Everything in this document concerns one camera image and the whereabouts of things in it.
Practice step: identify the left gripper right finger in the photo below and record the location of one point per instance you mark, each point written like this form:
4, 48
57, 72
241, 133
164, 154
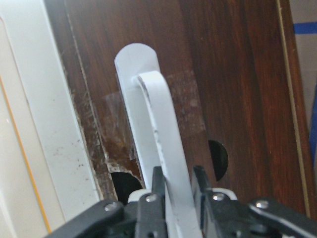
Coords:
221, 216

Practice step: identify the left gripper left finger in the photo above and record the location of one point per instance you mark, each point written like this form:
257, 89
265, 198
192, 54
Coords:
144, 218

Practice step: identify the white cabinet box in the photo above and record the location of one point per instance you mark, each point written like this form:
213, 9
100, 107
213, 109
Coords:
45, 175

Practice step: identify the white drawer handle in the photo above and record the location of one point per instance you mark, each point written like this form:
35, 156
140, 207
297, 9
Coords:
156, 135

